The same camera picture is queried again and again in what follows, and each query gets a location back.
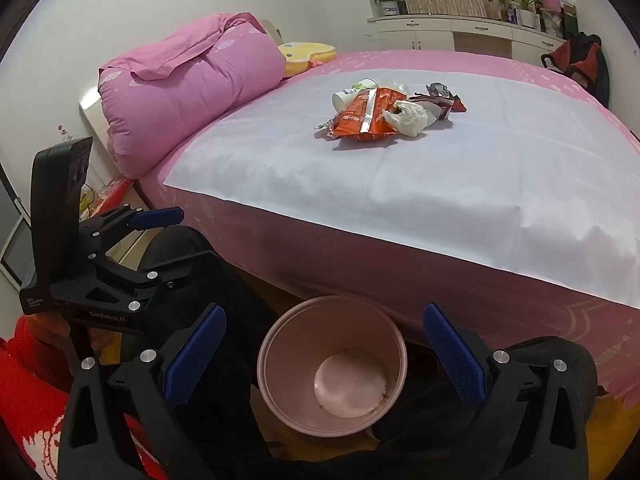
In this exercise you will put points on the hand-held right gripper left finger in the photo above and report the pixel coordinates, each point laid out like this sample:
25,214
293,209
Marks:
195,357

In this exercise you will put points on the pink folded quilt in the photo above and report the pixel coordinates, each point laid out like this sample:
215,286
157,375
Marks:
190,90

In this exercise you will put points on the plant in blue-white pot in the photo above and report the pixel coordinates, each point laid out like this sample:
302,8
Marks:
389,4

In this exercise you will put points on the red cardboard box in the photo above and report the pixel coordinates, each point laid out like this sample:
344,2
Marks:
115,191

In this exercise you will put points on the pink plastic bin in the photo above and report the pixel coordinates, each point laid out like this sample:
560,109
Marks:
332,365

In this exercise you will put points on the person's left forearm red sleeve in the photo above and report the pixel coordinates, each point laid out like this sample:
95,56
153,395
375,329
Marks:
30,400

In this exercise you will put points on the person's leg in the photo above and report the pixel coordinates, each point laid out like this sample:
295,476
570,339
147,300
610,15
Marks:
210,282
582,360

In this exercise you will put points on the plant in white pot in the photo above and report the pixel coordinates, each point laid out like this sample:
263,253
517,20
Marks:
526,10

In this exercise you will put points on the person's right leg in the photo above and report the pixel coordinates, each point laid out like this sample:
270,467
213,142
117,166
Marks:
582,360

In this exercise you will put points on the white low cabinet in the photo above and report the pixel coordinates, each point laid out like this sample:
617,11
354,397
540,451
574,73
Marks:
435,35

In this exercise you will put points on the orange snack bag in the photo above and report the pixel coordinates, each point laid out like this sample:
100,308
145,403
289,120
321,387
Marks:
360,117

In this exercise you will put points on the person's left hand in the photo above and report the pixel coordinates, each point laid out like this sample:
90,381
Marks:
50,327

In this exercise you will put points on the person's left leg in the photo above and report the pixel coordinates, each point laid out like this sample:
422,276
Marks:
210,282

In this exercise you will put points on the dark red foil wrapper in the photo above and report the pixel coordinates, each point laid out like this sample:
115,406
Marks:
440,91

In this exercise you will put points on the crumpled clear plastic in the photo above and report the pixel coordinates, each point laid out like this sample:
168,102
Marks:
399,88

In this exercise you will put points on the white tissue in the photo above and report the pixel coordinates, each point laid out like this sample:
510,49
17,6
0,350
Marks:
410,117

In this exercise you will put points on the white bed cloth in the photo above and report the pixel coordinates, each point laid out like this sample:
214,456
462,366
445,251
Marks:
400,180

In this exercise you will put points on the pink bed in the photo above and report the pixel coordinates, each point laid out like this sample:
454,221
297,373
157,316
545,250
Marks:
350,270

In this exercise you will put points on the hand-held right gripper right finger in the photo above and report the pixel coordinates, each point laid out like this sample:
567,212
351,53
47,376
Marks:
452,355

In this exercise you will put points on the yellow plush pillow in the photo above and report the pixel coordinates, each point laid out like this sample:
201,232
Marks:
305,55

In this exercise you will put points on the plant in dark pot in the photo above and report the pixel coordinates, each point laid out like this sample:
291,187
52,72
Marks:
502,4

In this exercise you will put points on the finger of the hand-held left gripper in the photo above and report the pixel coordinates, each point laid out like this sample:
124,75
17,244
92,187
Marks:
190,260
157,216

